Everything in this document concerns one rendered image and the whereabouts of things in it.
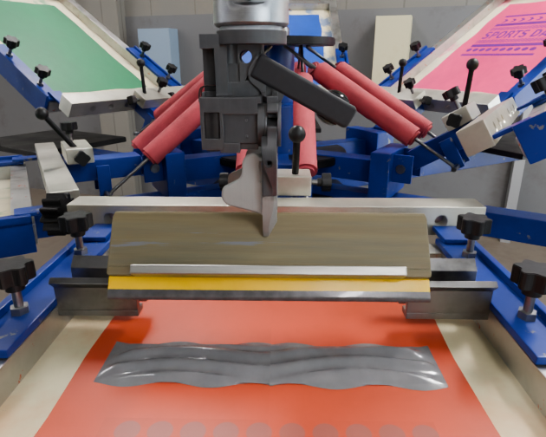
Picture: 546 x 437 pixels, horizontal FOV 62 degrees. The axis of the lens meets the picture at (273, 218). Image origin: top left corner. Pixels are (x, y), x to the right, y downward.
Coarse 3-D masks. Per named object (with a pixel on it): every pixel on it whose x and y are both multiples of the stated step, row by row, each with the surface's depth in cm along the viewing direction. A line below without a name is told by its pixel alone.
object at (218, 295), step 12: (216, 300) 50; (228, 300) 50; (240, 300) 50; (252, 300) 50; (264, 300) 50; (276, 300) 50; (288, 300) 50; (300, 300) 50; (312, 300) 50; (324, 300) 50; (336, 300) 50; (348, 300) 50; (360, 300) 50; (372, 300) 49; (384, 300) 49; (396, 300) 49; (408, 300) 49; (420, 300) 49
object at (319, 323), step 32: (288, 320) 57; (320, 320) 57; (352, 320) 57; (384, 320) 57; (416, 320) 57; (448, 352) 51; (288, 384) 46; (448, 384) 46; (288, 416) 42; (320, 416) 42; (352, 416) 42; (384, 416) 42; (416, 416) 42; (448, 416) 42; (480, 416) 42
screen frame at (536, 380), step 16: (432, 256) 68; (48, 320) 51; (64, 320) 55; (480, 320) 55; (496, 320) 51; (32, 336) 48; (48, 336) 51; (496, 336) 51; (16, 352) 45; (32, 352) 48; (512, 352) 47; (0, 368) 43; (16, 368) 45; (512, 368) 47; (528, 368) 44; (544, 368) 43; (0, 384) 43; (16, 384) 45; (528, 384) 44; (544, 384) 41; (0, 400) 43; (544, 400) 41; (544, 416) 41
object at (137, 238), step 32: (128, 224) 51; (160, 224) 51; (192, 224) 51; (224, 224) 51; (256, 224) 51; (288, 224) 51; (320, 224) 51; (352, 224) 51; (384, 224) 51; (416, 224) 51; (128, 256) 50; (160, 256) 50; (192, 256) 50; (224, 256) 50; (256, 256) 50; (288, 256) 50; (320, 256) 50; (352, 256) 50; (384, 256) 50; (416, 256) 50
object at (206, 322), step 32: (128, 320) 57; (160, 320) 57; (192, 320) 57; (224, 320) 57; (256, 320) 57; (96, 352) 51; (96, 384) 46; (160, 384) 46; (256, 384) 46; (64, 416) 42; (96, 416) 42; (128, 416) 42; (160, 416) 42; (192, 416) 42; (224, 416) 42; (256, 416) 42
